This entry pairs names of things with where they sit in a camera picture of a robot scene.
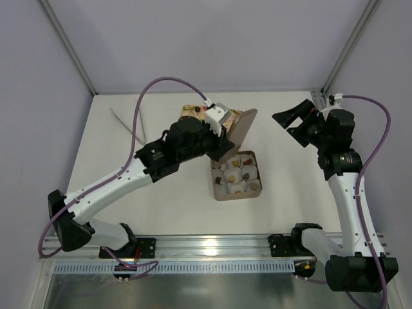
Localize dark chocolate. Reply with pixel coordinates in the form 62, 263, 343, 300
214, 177, 222, 185

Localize tan square tin lid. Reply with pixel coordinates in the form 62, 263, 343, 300
227, 108, 258, 149

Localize metal tweezers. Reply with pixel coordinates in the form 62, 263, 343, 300
109, 107, 146, 145

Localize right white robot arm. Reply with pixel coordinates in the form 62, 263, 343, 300
272, 100, 398, 292

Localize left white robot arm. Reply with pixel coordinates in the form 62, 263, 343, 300
48, 117, 235, 258

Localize floral pattern tray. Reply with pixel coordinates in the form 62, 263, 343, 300
180, 104, 243, 130

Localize tan square tin box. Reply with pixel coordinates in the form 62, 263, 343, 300
211, 151, 263, 201

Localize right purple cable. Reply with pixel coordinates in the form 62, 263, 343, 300
302, 93, 393, 306

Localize purple cable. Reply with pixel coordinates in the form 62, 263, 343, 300
302, 93, 393, 306
37, 77, 215, 280

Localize aluminium rail frame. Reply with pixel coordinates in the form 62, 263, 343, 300
38, 233, 386, 263

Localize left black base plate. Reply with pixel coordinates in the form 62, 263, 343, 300
109, 238, 156, 259

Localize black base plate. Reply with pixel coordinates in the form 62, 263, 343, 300
109, 238, 156, 259
268, 234, 314, 258

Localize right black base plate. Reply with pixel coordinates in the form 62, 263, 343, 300
268, 234, 314, 258

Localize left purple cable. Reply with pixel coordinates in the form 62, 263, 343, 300
37, 77, 215, 280

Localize slotted grey cable duct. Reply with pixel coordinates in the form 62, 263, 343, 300
53, 260, 295, 275

